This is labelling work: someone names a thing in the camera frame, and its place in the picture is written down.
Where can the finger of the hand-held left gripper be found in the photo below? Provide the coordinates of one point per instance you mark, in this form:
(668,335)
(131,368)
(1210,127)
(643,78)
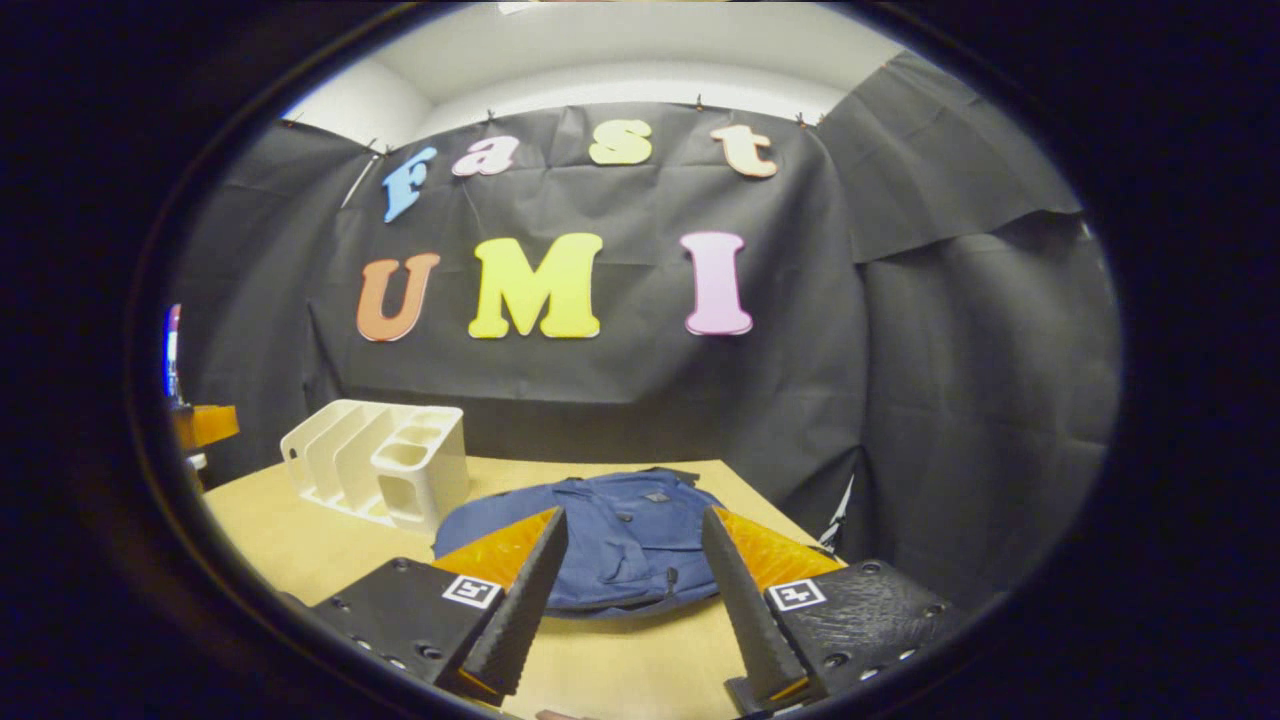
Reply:
(205,425)

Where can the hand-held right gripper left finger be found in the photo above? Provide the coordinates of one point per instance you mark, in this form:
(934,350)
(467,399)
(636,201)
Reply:
(520,610)

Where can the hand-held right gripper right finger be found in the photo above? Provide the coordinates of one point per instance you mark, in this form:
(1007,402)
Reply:
(755,620)

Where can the blue schoolbag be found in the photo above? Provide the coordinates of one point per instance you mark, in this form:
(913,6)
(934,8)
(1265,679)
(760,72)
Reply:
(620,520)

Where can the computer monitor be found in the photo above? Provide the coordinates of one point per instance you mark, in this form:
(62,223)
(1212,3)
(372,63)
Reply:
(172,350)

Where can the cream plastic bookshelf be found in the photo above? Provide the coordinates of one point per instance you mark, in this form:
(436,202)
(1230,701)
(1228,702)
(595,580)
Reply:
(430,490)

